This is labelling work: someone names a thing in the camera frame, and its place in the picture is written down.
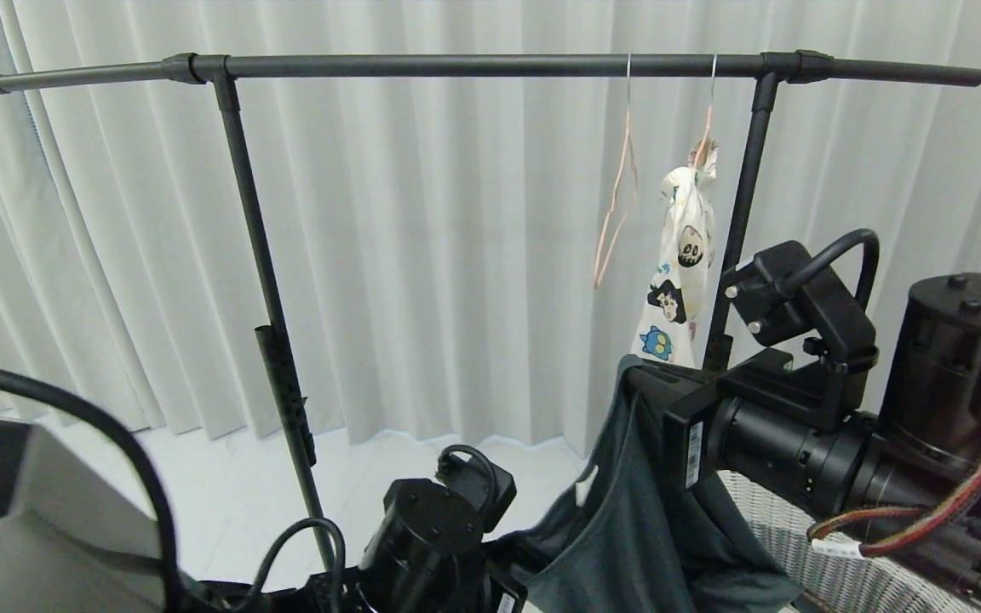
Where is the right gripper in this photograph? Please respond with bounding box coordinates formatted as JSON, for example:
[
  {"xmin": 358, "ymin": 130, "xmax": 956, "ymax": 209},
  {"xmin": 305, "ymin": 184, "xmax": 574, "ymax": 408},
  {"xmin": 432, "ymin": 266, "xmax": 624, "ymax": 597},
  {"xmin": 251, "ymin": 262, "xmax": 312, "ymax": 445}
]
[{"xmin": 663, "ymin": 383, "xmax": 881, "ymax": 518}]

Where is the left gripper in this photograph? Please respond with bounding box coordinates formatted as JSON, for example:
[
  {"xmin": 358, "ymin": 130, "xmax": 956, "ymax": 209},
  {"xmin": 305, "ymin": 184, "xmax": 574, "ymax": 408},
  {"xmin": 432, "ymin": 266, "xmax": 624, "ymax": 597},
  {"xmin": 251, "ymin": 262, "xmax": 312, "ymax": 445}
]
[{"xmin": 473, "ymin": 545, "xmax": 536, "ymax": 613}]

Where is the dark grey garment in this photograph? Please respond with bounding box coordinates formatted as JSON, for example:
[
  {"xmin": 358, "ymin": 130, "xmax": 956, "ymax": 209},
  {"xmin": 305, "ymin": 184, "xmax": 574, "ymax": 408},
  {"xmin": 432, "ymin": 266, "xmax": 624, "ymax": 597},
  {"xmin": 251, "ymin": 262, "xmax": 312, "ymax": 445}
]
[{"xmin": 490, "ymin": 356, "xmax": 806, "ymax": 613}]

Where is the cream printed garment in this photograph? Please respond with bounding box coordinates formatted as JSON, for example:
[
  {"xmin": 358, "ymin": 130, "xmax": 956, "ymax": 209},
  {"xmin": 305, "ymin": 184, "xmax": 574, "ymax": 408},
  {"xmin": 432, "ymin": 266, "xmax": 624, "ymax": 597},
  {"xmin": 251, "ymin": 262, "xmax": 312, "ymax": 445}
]
[{"xmin": 631, "ymin": 140, "xmax": 721, "ymax": 369}]

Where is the pink clothes hanger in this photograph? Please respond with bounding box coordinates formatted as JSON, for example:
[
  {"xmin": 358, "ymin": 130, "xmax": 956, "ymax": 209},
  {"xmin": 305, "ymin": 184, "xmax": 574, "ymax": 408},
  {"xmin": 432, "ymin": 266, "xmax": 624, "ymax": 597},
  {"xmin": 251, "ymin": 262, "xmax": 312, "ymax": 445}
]
[
  {"xmin": 593, "ymin": 55, "xmax": 638, "ymax": 289},
  {"xmin": 693, "ymin": 55, "xmax": 720, "ymax": 171}
]

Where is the white laundry basket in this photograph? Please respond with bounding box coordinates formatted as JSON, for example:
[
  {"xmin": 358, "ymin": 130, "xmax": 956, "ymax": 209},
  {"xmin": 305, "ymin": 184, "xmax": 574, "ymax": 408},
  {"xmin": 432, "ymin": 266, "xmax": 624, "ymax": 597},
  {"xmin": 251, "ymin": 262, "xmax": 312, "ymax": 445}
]
[{"xmin": 716, "ymin": 471, "xmax": 981, "ymax": 613}]

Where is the black clothes rack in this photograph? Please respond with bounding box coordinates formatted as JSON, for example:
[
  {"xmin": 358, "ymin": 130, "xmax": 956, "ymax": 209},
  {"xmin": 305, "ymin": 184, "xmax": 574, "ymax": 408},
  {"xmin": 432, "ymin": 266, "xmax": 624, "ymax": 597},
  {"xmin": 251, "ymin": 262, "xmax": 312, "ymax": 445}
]
[{"xmin": 0, "ymin": 49, "xmax": 981, "ymax": 573}]

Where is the white curtain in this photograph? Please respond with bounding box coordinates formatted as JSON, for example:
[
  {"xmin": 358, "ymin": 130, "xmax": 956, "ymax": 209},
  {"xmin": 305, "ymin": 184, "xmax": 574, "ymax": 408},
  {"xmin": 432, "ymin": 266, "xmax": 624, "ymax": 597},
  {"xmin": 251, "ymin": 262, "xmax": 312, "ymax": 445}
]
[{"xmin": 0, "ymin": 0, "xmax": 981, "ymax": 452}]

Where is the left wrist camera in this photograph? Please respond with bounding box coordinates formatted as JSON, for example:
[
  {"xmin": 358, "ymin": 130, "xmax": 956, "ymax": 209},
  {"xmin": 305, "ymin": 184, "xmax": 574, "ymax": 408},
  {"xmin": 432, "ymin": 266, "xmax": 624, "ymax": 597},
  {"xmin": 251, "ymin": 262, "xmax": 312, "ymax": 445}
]
[{"xmin": 435, "ymin": 444, "xmax": 519, "ymax": 536}]

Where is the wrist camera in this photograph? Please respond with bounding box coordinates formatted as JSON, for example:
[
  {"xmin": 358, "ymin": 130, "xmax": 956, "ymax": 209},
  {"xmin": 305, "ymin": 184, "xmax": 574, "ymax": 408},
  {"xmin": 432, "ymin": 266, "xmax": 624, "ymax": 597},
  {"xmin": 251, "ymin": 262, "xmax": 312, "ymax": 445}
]
[
  {"xmin": 716, "ymin": 240, "xmax": 881, "ymax": 431},
  {"xmin": 435, "ymin": 444, "xmax": 519, "ymax": 536}
]

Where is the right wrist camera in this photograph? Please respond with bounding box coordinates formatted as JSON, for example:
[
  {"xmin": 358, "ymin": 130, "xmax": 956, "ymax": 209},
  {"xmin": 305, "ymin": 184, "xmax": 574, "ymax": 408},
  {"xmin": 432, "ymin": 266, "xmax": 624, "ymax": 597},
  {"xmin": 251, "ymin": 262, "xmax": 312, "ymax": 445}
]
[{"xmin": 716, "ymin": 240, "xmax": 881, "ymax": 431}]

